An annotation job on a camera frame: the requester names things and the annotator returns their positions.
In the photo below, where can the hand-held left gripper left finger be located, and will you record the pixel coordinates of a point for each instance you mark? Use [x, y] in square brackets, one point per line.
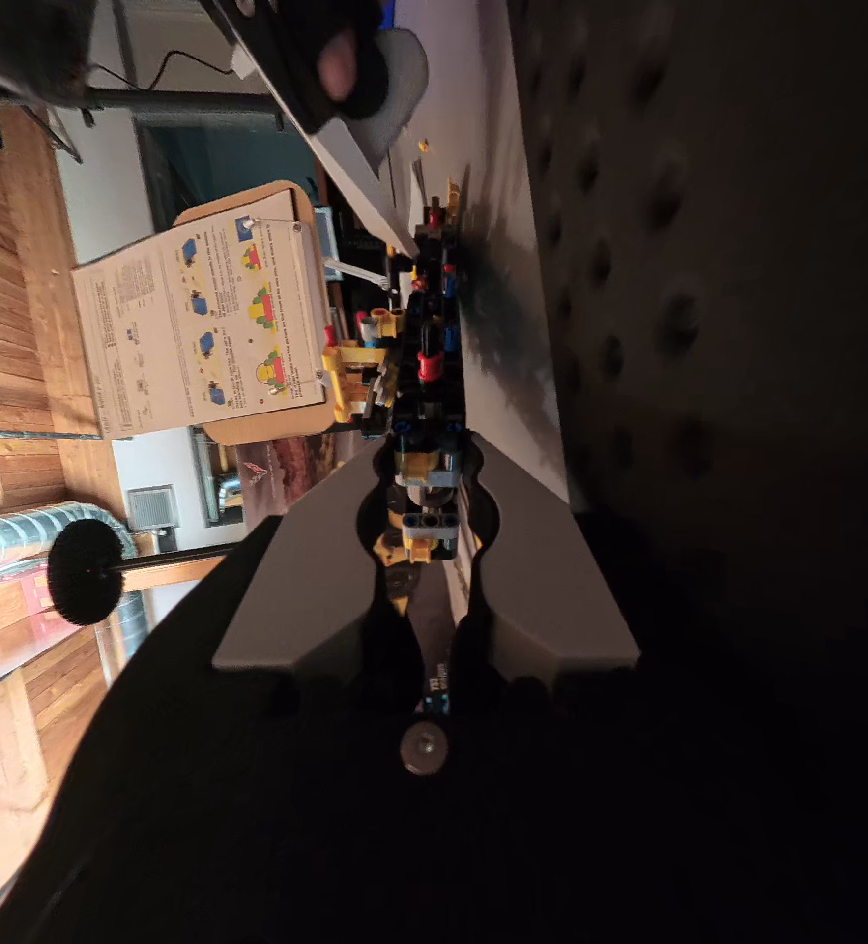
[301, 590]

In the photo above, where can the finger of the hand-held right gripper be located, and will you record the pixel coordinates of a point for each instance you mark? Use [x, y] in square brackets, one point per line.
[375, 199]

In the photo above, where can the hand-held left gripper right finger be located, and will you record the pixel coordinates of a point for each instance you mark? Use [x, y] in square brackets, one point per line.
[552, 590]

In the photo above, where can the black yellow lego car chassis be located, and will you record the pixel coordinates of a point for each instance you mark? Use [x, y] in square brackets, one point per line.
[426, 383]

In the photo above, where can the person's right hand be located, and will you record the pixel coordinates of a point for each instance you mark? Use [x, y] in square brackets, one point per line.
[338, 66]

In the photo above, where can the dark teal panel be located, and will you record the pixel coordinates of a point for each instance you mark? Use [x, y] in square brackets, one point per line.
[213, 169]

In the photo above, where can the white vent grille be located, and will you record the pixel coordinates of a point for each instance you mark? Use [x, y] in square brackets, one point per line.
[152, 509]

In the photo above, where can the instruction sign board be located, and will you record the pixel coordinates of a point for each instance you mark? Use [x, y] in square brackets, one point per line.
[205, 332]

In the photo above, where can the black ribbed disc on rod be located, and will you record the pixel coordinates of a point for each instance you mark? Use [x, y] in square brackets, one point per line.
[84, 571]

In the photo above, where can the silver air duct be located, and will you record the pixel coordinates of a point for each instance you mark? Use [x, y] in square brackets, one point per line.
[6, 535]

